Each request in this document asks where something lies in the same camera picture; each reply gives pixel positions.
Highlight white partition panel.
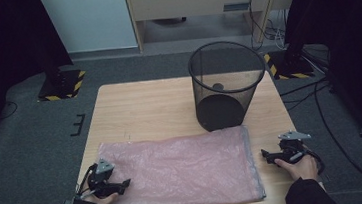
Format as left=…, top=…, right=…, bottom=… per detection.
left=38, top=0, right=140, bottom=57

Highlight person's left hand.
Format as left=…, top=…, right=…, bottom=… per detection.
left=83, top=190, right=120, bottom=204

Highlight right hand-held gripper cable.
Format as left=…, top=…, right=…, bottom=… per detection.
left=302, top=147, right=327, bottom=176

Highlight light wooden desk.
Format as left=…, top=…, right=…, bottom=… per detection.
left=123, top=0, right=308, bottom=57

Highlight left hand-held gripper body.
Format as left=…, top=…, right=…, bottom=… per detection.
left=85, top=156, right=126, bottom=199

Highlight black mesh wastebasket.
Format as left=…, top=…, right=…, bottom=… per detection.
left=186, top=37, right=272, bottom=135

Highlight thin black floor cable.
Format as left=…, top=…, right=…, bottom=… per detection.
left=0, top=100, right=20, bottom=121

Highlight left hand-held gripper cable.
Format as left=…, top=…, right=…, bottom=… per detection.
left=72, top=162, right=102, bottom=202

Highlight black power cable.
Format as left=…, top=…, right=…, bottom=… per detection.
left=246, top=0, right=266, bottom=52

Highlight black floor cables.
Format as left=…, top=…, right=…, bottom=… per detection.
left=278, top=77, right=334, bottom=112

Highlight long black floor cable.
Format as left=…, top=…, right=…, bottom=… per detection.
left=311, top=74, right=362, bottom=204

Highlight pink plastic bag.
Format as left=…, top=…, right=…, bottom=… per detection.
left=95, top=124, right=268, bottom=204

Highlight person's right hand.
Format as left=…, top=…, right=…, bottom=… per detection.
left=274, top=152, right=320, bottom=185

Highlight white cable bundle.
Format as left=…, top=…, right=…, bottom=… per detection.
left=263, top=18, right=288, bottom=52

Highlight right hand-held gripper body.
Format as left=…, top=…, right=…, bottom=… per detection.
left=277, top=129, right=314, bottom=165

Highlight hand-held gripper cable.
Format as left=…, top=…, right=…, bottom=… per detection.
left=302, top=147, right=327, bottom=176
left=72, top=162, right=102, bottom=202

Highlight grey desk label plate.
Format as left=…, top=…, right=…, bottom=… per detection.
left=222, top=1, right=251, bottom=14

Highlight black stand base yellow stripes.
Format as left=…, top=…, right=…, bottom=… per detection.
left=35, top=68, right=89, bottom=104
left=263, top=47, right=317, bottom=83

